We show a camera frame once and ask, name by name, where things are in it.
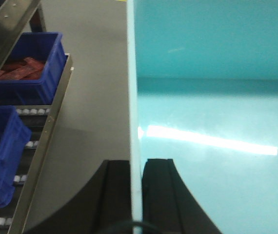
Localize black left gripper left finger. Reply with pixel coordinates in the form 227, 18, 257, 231
27, 160, 132, 234

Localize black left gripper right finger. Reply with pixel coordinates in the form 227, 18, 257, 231
142, 159, 221, 234

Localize light teal plastic bin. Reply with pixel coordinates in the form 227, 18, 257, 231
126, 0, 278, 234

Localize near blue bin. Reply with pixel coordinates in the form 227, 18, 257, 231
0, 106, 32, 208

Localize blue bin with red packages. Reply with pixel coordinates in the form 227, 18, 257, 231
0, 32, 66, 105

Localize red packages in bin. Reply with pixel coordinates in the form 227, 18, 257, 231
0, 57, 45, 81

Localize white roller track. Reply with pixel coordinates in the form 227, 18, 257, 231
0, 106, 49, 234

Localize steel rack side rail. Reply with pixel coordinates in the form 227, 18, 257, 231
5, 53, 74, 234

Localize steel upper rack rail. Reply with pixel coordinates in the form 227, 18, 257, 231
0, 0, 46, 68

